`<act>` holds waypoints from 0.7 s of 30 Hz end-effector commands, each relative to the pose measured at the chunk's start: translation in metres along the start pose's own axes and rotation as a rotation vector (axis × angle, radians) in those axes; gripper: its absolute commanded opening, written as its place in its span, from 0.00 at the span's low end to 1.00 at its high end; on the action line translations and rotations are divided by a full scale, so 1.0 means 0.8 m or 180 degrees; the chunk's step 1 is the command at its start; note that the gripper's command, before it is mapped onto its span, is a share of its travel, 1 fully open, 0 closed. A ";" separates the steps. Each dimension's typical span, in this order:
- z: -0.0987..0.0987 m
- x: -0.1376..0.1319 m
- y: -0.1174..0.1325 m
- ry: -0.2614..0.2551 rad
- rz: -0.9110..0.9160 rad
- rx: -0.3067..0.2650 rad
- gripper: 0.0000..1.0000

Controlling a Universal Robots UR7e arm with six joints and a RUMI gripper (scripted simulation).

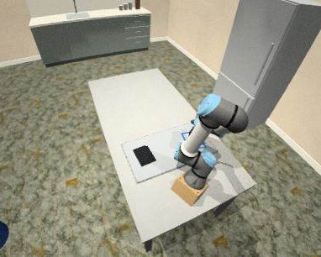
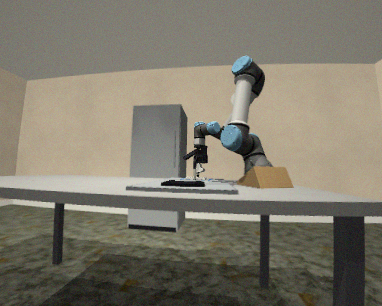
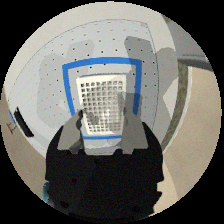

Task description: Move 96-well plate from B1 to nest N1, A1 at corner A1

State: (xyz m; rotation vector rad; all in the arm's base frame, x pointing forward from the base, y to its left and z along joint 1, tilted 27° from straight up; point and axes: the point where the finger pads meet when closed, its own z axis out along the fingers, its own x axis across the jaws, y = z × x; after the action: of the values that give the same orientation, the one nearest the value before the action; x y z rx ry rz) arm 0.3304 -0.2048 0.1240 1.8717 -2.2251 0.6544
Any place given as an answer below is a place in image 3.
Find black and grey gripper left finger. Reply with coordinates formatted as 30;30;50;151
45;109;85;181

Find black rectangular frame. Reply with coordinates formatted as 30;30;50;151
14;107;34;137

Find blue tape outline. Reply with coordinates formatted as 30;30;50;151
62;57;142;140

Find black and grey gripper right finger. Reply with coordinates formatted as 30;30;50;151
121;107;164;183

